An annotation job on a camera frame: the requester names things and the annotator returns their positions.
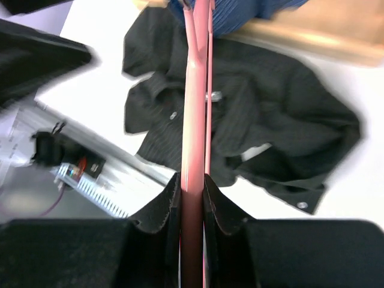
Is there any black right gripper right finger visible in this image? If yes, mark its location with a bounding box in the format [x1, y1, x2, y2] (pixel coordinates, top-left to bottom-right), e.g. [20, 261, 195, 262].
[203, 175, 255, 288]

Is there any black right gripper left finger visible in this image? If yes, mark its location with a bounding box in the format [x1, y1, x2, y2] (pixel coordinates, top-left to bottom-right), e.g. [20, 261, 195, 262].
[127, 173, 181, 287]

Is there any black pinstriped shirt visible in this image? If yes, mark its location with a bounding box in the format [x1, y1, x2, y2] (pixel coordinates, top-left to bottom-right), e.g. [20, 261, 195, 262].
[123, 7, 360, 214]

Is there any pink hanger of black shirt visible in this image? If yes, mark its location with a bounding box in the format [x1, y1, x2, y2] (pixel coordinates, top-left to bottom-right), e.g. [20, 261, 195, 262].
[180, 1, 215, 287]

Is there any blue checkered shirt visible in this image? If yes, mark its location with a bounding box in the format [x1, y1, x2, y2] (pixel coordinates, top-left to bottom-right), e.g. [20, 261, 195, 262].
[167, 0, 310, 38]

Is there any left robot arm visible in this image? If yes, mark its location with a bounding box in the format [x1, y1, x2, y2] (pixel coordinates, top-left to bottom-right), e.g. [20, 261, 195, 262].
[1, 19, 92, 167]

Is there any wooden clothes rack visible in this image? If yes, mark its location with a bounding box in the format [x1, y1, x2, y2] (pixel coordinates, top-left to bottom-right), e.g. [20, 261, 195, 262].
[133, 0, 384, 67]

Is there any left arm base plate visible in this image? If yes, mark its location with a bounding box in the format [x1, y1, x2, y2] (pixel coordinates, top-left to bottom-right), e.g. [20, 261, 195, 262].
[76, 150, 106, 179]

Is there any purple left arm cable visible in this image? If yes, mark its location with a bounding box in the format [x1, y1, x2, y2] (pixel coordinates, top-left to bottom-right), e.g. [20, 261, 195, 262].
[38, 182, 65, 218]

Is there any slotted grey cable duct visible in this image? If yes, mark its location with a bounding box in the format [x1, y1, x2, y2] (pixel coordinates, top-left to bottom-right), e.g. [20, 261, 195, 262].
[50, 163, 130, 218]

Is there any aluminium mounting rail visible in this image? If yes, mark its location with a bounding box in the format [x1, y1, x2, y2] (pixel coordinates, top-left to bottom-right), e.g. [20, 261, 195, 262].
[13, 102, 172, 186]

